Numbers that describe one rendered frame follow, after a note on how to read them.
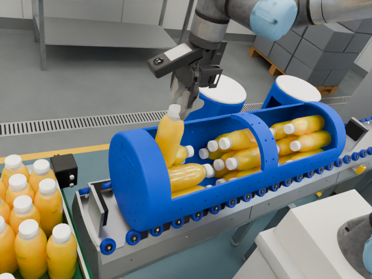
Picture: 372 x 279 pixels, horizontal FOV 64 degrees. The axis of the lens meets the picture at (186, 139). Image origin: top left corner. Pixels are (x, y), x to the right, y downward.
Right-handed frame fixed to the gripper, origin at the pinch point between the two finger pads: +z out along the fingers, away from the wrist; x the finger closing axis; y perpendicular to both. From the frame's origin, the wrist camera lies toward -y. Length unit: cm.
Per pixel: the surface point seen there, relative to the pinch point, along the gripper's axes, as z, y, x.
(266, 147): 11.4, 31.0, -10.0
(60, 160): 31.6, -23.7, 20.1
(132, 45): 103, 103, 238
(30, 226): 22.0, -36.2, -7.0
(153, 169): 10.4, -8.6, -8.5
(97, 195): 26.6, -18.6, -0.1
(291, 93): 28, 103, 34
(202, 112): 38, 48, 40
